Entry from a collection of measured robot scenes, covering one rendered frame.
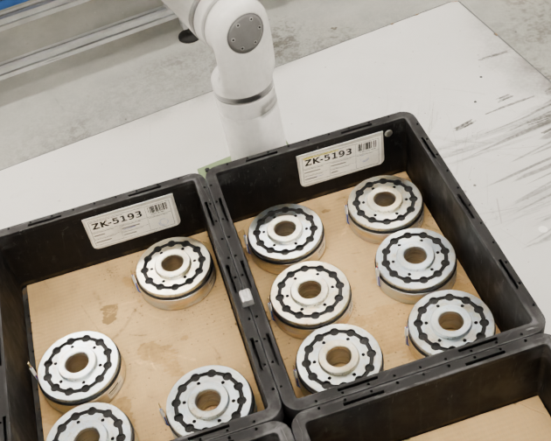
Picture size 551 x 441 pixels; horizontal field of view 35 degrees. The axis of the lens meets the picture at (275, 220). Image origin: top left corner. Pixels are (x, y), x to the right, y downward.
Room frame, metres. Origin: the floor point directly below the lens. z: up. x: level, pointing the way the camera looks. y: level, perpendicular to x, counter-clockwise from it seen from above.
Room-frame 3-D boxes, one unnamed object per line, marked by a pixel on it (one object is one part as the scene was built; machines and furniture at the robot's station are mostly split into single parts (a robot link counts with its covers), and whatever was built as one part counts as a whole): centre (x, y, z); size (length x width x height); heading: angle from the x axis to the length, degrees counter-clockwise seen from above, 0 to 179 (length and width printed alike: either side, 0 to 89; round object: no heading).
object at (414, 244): (0.71, -0.17, 0.86); 0.05 x 0.05 x 0.01
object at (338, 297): (0.69, -0.03, 0.86); 0.10 x 0.10 x 0.01
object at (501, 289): (0.70, -0.09, 0.87); 0.40 x 0.30 x 0.11; 8
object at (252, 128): (1.06, 0.01, 0.83); 0.09 x 0.09 x 0.17; 27
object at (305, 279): (0.69, -0.03, 0.86); 0.05 x 0.05 x 0.01
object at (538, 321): (0.70, -0.09, 0.92); 0.40 x 0.30 x 0.02; 8
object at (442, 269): (0.71, -0.17, 0.86); 0.10 x 0.10 x 0.01
